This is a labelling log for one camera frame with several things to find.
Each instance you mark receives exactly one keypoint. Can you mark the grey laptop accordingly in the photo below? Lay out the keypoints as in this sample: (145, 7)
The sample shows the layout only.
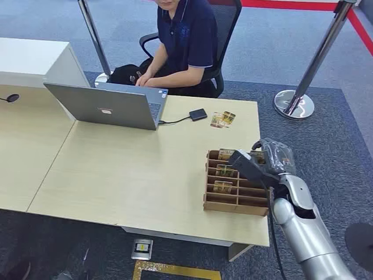
(108, 108)

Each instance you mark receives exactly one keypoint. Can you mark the person's left forearm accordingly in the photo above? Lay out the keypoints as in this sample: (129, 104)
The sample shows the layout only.
(180, 78)

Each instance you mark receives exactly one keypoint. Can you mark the black office chair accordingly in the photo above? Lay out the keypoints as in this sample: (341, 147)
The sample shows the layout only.
(225, 31)

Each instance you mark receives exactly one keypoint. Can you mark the black bag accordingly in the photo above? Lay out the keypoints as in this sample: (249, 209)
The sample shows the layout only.
(125, 75)

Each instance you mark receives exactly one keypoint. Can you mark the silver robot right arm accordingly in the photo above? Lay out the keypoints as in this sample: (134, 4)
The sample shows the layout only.
(306, 232)

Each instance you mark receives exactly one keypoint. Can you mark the person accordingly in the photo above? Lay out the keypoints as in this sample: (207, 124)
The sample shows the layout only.
(186, 38)

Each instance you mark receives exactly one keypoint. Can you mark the person's right hand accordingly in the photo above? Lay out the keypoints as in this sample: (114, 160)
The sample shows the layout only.
(142, 80)

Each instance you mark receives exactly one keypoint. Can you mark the white cabinet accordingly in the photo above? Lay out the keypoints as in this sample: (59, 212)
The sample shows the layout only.
(32, 62)

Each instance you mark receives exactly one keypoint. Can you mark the person's right forearm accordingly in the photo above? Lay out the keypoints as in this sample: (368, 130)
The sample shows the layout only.
(158, 58)

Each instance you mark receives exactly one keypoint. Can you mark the black external drive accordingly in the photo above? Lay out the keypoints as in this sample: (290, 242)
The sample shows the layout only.
(198, 114)

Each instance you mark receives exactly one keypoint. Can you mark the metal floor socket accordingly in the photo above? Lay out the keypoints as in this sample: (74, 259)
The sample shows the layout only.
(142, 249)

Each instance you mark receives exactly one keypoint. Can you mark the black round base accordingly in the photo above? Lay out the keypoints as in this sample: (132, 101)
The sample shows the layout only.
(361, 245)

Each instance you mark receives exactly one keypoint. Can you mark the chrome stanchion post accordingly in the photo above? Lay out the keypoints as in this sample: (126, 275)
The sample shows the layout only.
(96, 42)
(313, 65)

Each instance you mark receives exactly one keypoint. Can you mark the person's left hand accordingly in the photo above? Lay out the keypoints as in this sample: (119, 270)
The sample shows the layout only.
(152, 82)

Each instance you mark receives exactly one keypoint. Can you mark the red barrier belt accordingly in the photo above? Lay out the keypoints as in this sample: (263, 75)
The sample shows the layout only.
(288, 5)
(361, 33)

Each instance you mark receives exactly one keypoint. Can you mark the patterned green brown card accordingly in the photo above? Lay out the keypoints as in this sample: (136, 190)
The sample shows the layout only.
(229, 117)
(217, 120)
(224, 154)
(224, 171)
(222, 187)
(260, 156)

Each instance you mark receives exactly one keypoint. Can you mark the wooden slotted card holder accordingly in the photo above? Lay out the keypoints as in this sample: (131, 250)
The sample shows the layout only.
(233, 203)

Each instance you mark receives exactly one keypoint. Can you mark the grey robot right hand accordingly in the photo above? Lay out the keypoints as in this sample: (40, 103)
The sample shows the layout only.
(273, 158)

